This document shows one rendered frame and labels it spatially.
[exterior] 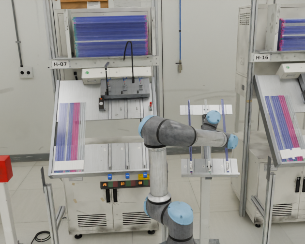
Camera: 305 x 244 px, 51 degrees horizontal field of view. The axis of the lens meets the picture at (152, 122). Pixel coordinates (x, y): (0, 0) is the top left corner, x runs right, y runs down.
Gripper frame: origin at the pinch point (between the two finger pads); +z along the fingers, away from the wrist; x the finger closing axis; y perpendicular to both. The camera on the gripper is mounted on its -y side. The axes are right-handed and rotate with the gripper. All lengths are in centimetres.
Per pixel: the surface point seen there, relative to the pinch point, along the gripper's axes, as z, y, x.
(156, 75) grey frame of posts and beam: 24, 43, 34
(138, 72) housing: 13, 43, 46
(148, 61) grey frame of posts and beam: 15, 51, 38
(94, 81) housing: 13, 37, 77
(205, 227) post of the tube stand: 32, -66, 0
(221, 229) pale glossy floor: 68, -72, -17
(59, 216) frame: 25, -58, 102
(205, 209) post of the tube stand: 26, -52, 0
